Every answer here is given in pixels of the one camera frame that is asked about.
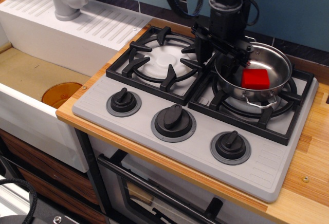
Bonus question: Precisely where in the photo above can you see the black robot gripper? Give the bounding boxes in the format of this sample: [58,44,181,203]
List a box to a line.
[192,2,253,80]

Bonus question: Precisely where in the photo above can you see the red cube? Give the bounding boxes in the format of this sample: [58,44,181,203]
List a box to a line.
[241,69,270,90]

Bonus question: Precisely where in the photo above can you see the stainless steel pan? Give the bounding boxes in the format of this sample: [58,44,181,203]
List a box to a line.
[214,42,293,109]

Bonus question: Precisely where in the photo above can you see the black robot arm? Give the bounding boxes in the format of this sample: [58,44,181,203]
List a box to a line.
[192,0,254,78]

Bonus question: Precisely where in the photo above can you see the black middle stove knob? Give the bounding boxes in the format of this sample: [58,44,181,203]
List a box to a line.
[151,104,196,143]

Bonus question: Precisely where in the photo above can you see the black stove knob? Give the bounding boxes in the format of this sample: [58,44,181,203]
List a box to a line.
[210,130,251,165]
[106,87,142,118]
[151,104,196,143]

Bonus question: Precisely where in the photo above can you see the black right stove knob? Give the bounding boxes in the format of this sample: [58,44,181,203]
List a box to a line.
[210,130,251,165]

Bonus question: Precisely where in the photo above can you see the grey toy stove top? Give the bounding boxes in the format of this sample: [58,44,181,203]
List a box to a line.
[71,26,319,203]

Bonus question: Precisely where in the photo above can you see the black left stove knob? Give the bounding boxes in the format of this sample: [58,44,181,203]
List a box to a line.
[106,87,142,118]

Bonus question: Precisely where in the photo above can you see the black left burner grate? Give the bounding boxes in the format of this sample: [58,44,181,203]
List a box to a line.
[106,26,214,106]

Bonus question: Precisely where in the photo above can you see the black burner grate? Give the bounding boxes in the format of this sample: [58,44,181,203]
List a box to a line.
[188,53,318,145]
[106,26,214,106]

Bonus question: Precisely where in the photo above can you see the black right burner grate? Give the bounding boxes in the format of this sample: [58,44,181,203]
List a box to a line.
[188,53,318,145]

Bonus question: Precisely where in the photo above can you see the white toy sink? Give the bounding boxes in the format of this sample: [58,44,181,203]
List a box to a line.
[1,0,151,172]

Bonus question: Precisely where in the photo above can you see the wooden drawer fronts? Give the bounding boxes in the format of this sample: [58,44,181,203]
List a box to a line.
[1,130,106,223]

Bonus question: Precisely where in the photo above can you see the oven door with handle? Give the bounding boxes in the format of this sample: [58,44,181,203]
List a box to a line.
[96,150,269,223]

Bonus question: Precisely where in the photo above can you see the black braided cable foreground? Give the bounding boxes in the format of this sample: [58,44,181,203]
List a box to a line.
[1,179,38,224]

